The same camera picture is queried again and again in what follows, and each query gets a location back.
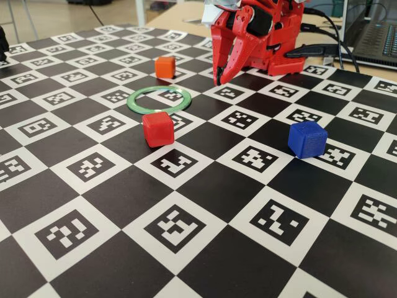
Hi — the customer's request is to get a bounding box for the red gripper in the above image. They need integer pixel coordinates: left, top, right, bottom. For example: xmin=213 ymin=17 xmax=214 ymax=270
xmin=210 ymin=4 xmax=277 ymax=87

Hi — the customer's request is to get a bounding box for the orange cube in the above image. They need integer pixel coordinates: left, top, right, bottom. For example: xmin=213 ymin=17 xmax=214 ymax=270
xmin=154 ymin=56 xmax=177 ymax=78

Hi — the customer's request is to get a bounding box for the red cube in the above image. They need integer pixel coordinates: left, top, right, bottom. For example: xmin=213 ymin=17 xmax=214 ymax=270
xmin=141 ymin=111 xmax=175 ymax=148

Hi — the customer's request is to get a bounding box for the blue cube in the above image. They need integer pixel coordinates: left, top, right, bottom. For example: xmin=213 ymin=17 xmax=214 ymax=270
xmin=287 ymin=120 xmax=329 ymax=160

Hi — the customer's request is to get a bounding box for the dark laptop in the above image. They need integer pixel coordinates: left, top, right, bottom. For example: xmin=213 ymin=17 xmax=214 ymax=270
xmin=342 ymin=0 xmax=397 ymax=70

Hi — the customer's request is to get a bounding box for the black white marker mat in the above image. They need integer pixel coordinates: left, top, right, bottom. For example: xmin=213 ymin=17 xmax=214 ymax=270
xmin=0 ymin=24 xmax=397 ymax=298

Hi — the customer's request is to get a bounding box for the black tripod leg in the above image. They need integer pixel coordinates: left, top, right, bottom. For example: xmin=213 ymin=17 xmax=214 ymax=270
xmin=0 ymin=26 xmax=10 ymax=61

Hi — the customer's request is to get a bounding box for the black clamp handle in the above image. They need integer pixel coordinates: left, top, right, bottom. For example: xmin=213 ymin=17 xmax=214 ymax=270
xmin=284 ymin=43 xmax=346 ymax=60

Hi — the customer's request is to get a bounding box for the black cable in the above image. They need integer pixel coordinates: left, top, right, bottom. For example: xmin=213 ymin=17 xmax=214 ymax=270
xmin=300 ymin=23 xmax=361 ymax=74
xmin=303 ymin=7 xmax=345 ymax=71

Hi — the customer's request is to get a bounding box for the green ring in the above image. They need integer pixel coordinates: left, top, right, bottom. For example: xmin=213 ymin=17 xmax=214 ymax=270
xmin=126 ymin=86 xmax=193 ymax=115

